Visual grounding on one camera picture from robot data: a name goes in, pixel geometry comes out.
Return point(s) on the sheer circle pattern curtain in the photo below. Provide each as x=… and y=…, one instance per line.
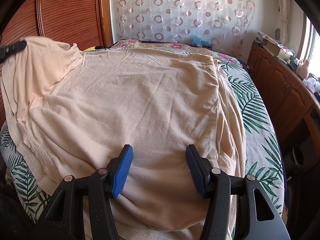
x=220, y=23

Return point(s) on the window with wooden frame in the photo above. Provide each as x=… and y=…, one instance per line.
x=309, y=46

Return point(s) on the white tissue pack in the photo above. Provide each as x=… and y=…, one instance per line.
x=312, y=84

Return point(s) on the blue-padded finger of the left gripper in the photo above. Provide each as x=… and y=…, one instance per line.
x=14, y=48

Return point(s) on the long wooden side cabinet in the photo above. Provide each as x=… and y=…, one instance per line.
x=290, y=105

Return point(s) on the pink plastic bottle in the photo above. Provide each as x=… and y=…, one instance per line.
x=302, y=69

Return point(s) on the yellow Pikachu plush toy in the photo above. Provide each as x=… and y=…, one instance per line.
x=94, y=48

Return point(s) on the open cardboard box on cabinet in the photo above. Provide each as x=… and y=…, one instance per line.
x=278, y=50

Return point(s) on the beige cotton t-shirt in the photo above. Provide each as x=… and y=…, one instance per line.
x=125, y=119

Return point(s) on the palm leaf print bedsheet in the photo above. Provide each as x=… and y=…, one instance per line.
x=257, y=134

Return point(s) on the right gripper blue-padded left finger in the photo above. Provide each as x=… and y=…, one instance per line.
x=120, y=170

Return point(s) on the floral pink quilt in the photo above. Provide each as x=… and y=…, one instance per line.
x=180, y=48

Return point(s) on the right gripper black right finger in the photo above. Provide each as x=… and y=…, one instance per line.
x=200, y=168

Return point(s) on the wooden slatted headboard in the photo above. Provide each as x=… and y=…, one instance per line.
x=84, y=22

